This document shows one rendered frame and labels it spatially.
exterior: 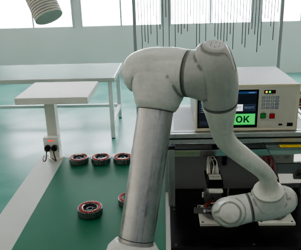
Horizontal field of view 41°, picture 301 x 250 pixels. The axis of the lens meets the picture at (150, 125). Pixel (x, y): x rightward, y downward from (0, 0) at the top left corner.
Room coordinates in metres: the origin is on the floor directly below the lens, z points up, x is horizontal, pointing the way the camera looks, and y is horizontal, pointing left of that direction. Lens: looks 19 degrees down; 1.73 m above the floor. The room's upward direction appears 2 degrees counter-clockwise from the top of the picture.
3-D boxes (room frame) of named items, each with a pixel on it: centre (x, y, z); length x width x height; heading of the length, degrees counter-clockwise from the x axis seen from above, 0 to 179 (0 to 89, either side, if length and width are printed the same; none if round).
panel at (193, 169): (1.76, -0.40, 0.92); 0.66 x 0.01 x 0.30; 88
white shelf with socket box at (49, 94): (2.12, 0.49, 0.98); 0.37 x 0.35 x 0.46; 88
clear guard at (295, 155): (1.50, -0.60, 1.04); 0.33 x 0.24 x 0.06; 178
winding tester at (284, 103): (1.83, -0.42, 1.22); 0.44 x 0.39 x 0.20; 88
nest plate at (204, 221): (1.51, -0.27, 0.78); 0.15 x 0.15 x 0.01; 88
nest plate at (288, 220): (1.50, -0.51, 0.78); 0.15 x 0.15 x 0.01; 88
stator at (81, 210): (1.60, 0.28, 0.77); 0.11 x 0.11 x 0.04
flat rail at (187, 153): (1.61, -0.40, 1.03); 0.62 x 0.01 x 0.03; 88
